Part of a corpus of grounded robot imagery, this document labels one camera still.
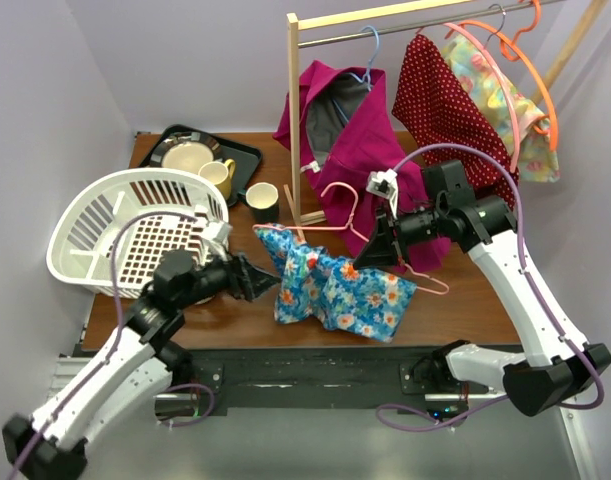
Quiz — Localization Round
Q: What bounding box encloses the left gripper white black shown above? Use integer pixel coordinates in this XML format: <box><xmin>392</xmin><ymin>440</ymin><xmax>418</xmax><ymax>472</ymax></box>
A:
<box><xmin>178</xmin><ymin>242</ymin><xmax>281</xmax><ymax>309</ymax></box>

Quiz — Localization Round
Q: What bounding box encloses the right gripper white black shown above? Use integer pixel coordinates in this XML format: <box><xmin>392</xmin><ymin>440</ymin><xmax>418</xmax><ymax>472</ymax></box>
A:
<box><xmin>353</xmin><ymin>200</ymin><xmax>446</xmax><ymax>269</ymax></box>

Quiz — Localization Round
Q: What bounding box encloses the pink wire hanger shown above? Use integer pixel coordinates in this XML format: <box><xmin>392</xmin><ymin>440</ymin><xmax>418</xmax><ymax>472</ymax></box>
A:
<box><xmin>252</xmin><ymin>181</ymin><xmax>450</xmax><ymax>296</ymax></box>

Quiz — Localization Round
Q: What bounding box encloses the blue floral cloth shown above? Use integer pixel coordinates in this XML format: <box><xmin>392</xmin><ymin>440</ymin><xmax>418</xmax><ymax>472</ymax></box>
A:
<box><xmin>254</xmin><ymin>225</ymin><xmax>417</xmax><ymax>343</ymax></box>

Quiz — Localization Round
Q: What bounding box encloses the magenta cloth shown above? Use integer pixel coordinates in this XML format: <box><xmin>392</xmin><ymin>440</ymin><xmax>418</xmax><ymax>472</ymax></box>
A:
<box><xmin>272</xmin><ymin>59</ymin><xmax>451</xmax><ymax>274</ymax></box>

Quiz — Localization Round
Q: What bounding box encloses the red polka dot skirt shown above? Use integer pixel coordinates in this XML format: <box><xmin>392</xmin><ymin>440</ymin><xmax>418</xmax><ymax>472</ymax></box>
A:
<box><xmin>392</xmin><ymin>34</ymin><xmax>515</xmax><ymax>208</ymax></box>

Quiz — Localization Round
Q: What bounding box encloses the blue wire hanger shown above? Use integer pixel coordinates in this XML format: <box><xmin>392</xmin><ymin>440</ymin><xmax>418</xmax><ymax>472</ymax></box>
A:
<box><xmin>331</xmin><ymin>25</ymin><xmax>381</xmax><ymax>126</ymax></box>

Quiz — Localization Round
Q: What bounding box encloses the pink plastic hanger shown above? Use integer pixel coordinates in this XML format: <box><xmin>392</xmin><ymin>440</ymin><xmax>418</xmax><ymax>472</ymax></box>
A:
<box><xmin>399</xmin><ymin>23</ymin><xmax>521</xmax><ymax>174</ymax></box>

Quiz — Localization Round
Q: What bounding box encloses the orange plastic hanger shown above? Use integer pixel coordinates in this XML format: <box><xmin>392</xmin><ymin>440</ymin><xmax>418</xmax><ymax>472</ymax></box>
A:
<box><xmin>457</xmin><ymin>1</ymin><xmax>559</xmax><ymax>152</ymax></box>

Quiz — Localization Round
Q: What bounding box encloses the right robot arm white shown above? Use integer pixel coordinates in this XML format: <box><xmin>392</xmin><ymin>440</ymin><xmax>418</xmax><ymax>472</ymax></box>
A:
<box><xmin>354</xmin><ymin>160</ymin><xmax>611</xmax><ymax>417</ymax></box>

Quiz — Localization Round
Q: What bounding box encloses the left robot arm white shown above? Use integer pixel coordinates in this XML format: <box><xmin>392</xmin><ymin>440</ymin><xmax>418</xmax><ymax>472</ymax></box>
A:
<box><xmin>2</xmin><ymin>221</ymin><xmax>280</xmax><ymax>479</ymax></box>

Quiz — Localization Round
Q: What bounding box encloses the black mug cream inside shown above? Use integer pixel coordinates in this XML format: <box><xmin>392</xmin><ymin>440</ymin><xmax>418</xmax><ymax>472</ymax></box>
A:
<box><xmin>238</xmin><ymin>182</ymin><xmax>279</xmax><ymax>224</ymax></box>

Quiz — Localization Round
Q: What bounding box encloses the yellow mug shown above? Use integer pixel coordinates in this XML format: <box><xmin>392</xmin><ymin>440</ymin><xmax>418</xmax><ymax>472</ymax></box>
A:
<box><xmin>198</xmin><ymin>159</ymin><xmax>236</xmax><ymax>200</ymax></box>

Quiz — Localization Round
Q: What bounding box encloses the black tray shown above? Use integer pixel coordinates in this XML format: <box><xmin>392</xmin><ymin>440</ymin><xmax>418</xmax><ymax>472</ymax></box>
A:
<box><xmin>137</xmin><ymin>124</ymin><xmax>263</xmax><ymax>208</ymax></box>

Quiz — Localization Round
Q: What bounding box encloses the cream plate black rim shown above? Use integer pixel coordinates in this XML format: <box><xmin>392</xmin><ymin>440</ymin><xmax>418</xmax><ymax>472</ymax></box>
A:
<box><xmin>150</xmin><ymin>131</ymin><xmax>224</xmax><ymax>174</ymax></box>

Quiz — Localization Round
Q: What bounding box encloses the white laundry basket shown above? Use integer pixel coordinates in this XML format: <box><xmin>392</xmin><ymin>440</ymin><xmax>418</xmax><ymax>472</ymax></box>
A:
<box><xmin>46</xmin><ymin>168</ymin><xmax>229</xmax><ymax>299</ymax></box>

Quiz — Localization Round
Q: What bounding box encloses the wooden clothes rack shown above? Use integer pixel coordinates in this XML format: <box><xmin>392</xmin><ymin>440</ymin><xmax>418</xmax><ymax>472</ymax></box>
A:
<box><xmin>283</xmin><ymin>0</ymin><xmax>611</xmax><ymax>229</ymax></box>

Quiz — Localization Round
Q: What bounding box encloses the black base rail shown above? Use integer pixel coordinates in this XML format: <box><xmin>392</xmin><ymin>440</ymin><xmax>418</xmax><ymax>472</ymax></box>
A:
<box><xmin>156</xmin><ymin>346</ymin><xmax>487</xmax><ymax>416</ymax></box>

